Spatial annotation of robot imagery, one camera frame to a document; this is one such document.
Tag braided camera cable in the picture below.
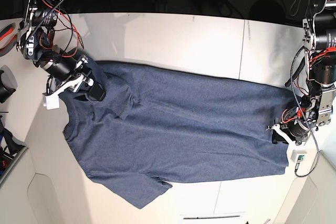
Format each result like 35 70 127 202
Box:
290 47 321 178

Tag red handled pliers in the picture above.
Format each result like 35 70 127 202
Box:
0 24 20 57

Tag black round object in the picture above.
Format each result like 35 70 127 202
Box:
1 65 18 104

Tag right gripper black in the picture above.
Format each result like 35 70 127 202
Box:
40 55 106 101

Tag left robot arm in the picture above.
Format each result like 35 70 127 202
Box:
270 0 335 145

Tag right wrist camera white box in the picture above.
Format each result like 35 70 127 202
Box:
43 93 60 110

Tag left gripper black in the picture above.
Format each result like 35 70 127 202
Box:
266 115 318 146

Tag blue grey t-shirt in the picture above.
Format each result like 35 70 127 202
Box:
60 62 295 209

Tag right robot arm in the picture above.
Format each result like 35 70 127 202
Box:
17 0 106 109

